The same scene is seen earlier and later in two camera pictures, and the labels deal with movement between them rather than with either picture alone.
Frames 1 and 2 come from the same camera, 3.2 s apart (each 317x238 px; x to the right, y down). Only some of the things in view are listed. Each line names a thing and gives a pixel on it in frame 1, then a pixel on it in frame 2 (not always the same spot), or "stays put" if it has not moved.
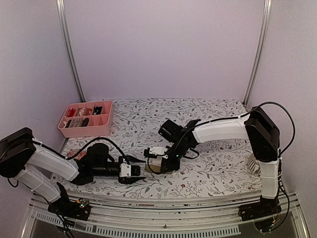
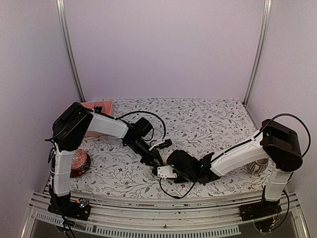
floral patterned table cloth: x=217 y=168 stays put
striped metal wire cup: x=253 y=165 stays put
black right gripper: x=173 y=166 to x=176 y=181
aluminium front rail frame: x=113 y=217 stays put
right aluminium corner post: x=265 y=30 stays put
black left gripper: x=129 y=181 to x=152 y=156
